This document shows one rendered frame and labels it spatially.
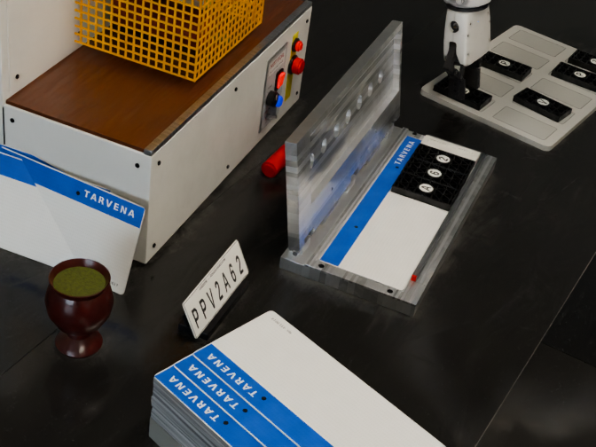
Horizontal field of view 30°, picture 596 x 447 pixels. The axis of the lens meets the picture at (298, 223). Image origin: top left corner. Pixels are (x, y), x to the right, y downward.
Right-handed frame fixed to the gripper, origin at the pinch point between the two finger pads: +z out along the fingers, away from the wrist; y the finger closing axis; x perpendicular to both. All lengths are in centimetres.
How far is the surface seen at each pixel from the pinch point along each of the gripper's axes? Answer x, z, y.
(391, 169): -3.9, 2.3, -32.5
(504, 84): -3.3, 3.3, 10.2
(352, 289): -15, 6, -61
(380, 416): -35, 1, -88
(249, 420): -25, -1, -98
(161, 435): -13, 4, -101
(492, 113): -6.5, 4.0, -1.2
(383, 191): -6.1, 2.8, -38.7
